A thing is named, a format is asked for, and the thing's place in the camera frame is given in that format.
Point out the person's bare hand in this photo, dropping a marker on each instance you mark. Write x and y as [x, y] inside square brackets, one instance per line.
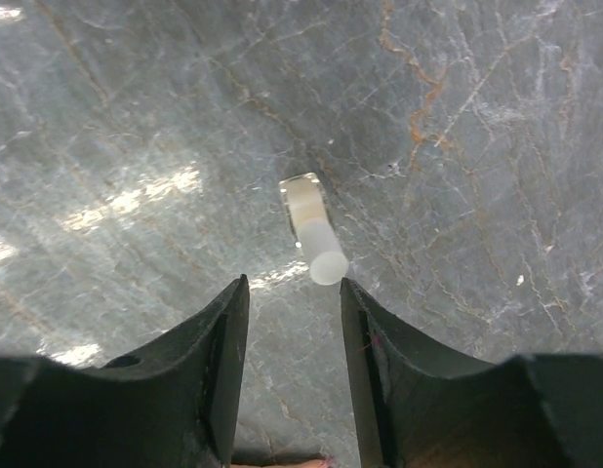
[316, 462]

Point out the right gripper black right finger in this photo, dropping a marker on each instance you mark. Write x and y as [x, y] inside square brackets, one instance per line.
[420, 403]

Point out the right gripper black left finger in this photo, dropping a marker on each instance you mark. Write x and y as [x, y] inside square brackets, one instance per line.
[170, 403]

